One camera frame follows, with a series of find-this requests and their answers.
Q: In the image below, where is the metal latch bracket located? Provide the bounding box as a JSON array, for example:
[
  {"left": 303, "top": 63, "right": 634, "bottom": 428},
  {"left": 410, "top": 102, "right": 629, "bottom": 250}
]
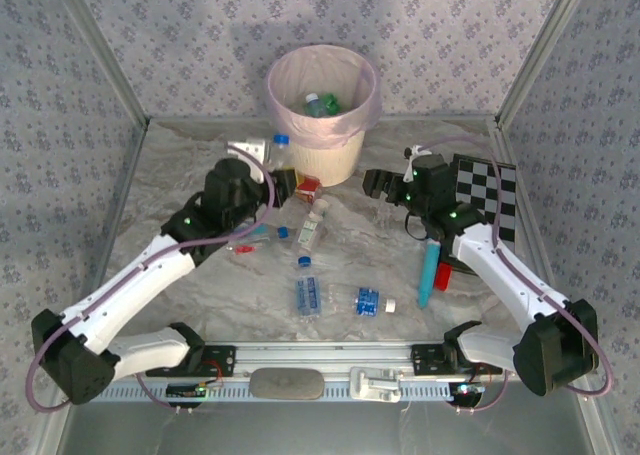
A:
[{"left": 348, "top": 366, "right": 402, "bottom": 402}]

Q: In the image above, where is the clear bottle blue strip label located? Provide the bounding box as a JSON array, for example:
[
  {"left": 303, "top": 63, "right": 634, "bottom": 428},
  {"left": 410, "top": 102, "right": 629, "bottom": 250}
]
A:
[{"left": 232, "top": 223, "right": 291, "bottom": 249}]

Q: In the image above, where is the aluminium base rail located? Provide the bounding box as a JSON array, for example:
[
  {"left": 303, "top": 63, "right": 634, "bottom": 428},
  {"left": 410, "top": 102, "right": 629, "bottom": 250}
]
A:
[{"left": 54, "top": 341, "right": 599, "bottom": 379}]

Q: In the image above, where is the orange red label bottle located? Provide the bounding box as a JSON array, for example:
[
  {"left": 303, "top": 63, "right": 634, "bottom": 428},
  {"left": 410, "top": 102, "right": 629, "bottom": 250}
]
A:
[{"left": 294, "top": 171, "right": 322, "bottom": 205}]

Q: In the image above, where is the blue label bottle white cap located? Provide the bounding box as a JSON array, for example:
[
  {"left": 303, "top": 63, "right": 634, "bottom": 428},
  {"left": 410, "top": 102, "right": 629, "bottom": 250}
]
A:
[{"left": 352, "top": 287, "right": 398, "bottom": 319}]

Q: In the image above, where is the turquoise plastic tube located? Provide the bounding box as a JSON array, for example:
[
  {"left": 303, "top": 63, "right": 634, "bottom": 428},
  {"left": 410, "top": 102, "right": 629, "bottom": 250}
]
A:
[{"left": 417, "top": 239, "right": 444, "bottom": 310}]

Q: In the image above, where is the small red block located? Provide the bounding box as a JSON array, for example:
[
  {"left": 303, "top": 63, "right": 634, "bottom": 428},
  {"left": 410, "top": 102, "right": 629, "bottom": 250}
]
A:
[{"left": 433, "top": 262, "right": 454, "bottom": 291}]

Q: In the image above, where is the clear bottle pale blue label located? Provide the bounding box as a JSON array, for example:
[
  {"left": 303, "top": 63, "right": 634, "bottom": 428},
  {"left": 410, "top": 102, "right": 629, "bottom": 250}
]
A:
[{"left": 294, "top": 255, "right": 324, "bottom": 321}]

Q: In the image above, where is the aluminium side rail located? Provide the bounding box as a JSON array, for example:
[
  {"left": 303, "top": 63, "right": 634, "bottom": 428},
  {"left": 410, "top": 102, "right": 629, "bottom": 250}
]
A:
[
  {"left": 67, "top": 119, "right": 151, "bottom": 344},
  {"left": 494, "top": 118, "right": 564, "bottom": 339}
]

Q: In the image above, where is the aluminium frame post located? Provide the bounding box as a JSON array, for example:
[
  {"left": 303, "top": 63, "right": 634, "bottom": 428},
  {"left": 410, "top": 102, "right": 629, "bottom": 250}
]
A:
[
  {"left": 47, "top": 0, "right": 151, "bottom": 129},
  {"left": 494, "top": 0, "right": 596, "bottom": 129}
]

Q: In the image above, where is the clear bottle green white label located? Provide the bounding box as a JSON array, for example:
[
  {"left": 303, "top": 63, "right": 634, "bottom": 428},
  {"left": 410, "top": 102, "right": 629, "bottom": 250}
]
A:
[{"left": 295, "top": 198, "right": 331, "bottom": 251}]

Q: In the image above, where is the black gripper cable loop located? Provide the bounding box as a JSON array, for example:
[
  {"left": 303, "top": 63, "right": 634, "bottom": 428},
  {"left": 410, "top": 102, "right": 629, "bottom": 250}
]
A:
[{"left": 403, "top": 209, "right": 431, "bottom": 244}]

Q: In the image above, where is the grey oval pad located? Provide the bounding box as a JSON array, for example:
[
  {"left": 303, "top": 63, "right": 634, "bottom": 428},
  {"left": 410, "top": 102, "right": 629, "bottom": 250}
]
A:
[{"left": 248, "top": 368, "right": 325, "bottom": 401}]

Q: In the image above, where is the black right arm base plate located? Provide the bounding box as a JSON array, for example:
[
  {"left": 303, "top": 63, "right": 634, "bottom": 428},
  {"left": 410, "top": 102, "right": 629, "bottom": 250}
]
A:
[{"left": 410, "top": 343, "right": 501, "bottom": 376}]

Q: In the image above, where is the pink plastic bin liner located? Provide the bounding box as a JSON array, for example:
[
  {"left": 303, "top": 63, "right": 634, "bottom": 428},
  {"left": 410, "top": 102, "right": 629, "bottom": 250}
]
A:
[{"left": 264, "top": 43, "right": 382, "bottom": 151}]

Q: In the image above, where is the cream ribbed waste bin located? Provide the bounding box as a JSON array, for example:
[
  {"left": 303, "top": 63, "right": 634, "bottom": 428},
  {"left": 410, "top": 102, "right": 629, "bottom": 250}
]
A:
[{"left": 289, "top": 124, "right": 365, "bottom": 187}]

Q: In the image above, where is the slotted metal strip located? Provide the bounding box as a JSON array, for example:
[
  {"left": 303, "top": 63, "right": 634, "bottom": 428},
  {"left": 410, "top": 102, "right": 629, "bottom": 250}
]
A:
[{"left": 74, "top": 382, "right": 481, "bottom": 404}]

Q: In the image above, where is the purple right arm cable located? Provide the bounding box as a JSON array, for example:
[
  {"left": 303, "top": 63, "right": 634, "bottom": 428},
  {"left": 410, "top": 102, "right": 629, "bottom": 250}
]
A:
[{"left": 412, "top": 134, "right": 615, "bottom": 414}]

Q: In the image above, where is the small circuit board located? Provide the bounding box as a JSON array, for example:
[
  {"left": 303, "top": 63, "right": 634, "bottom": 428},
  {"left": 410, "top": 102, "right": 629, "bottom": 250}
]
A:
[
  {"left": 165, "top": 382, "right": 209, "bottom": 400},
  {"left": 449, "top": 382, "right": 486, "bottom": 401}
]

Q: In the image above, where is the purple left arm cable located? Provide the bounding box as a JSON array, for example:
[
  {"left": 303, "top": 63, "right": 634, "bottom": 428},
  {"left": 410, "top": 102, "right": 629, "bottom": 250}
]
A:
[{"left": 25, "top": 143, "right": 277, "bottom": 416}]

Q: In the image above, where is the black and white chessboard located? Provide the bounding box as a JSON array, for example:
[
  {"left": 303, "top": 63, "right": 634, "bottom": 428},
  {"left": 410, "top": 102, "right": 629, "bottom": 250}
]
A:
[{"left": 447, "top": 153, "right": 519, "bottom": 276}]

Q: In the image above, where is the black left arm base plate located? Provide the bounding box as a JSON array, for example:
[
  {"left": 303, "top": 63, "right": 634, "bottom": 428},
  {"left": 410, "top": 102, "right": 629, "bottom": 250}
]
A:
[{"left": 144, "top": 343, "right": 237, "bottom": 379}]

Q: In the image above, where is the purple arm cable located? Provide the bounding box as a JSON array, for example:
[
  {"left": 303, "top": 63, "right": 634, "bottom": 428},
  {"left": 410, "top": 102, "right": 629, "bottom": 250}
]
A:
[
  {"left": 412, "top": 134, "right": 615, "bottom": 414},
  {"left": 25, "top": 143, "right": 277, "bottom": 416}
]

